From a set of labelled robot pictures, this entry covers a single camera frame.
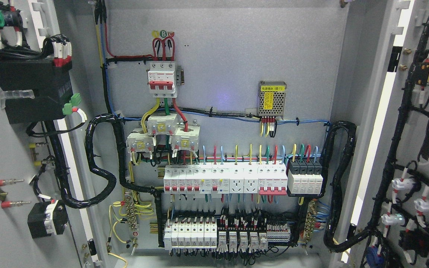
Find black surge protector modules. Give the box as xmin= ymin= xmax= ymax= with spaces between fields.
xmin=287 ymin=160 xmax=325 ymax=199

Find black corrugated cable loom left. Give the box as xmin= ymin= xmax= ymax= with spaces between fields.
xmin=45 ymin=114 xmax=163 ymax=209

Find white current transformers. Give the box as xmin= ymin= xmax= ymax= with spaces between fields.
xmin=126 ymin=113 xmax=200 ymax=154

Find perforated metal power supply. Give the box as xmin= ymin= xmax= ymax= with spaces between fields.
xmin=257 ymin=81 xmax=287 ymax=117

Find black corrugated cable loom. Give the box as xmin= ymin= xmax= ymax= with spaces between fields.
xmin=45 ymin=114 xmax=163 ymax=209
xmin=323 ymin=120 xmax=371 ymax=253

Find lower relay terminal row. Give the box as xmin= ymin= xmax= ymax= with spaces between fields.
xmin=163 ymin=208 xmax=295 ymax=259

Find grey cabinet door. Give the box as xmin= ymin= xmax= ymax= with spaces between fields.
xmin=324 ymin=0 xmax=429 ymax=268
xmin=0 ymin=0 xmax=108 ymax=268

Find white socket breaker row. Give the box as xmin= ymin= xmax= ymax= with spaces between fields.
xmin=163 ymin=162 xmax=287 ymax=196

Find grey electrical cabinet body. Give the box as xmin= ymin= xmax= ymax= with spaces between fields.
xmin=54 ymin=0 xmax=392 ymax=268

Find black digital power meter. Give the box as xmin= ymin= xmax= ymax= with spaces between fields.
xmin=0 ymin=58 xmax=73 ymax=124

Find black corrugated cable loom right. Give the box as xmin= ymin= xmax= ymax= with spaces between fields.
xmin=323 ymin=120 xmax=371 ymax=253

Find red three pole main breaker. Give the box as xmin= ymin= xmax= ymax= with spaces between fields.
xmin=147 ymin=61 xmax=178 ymax=98

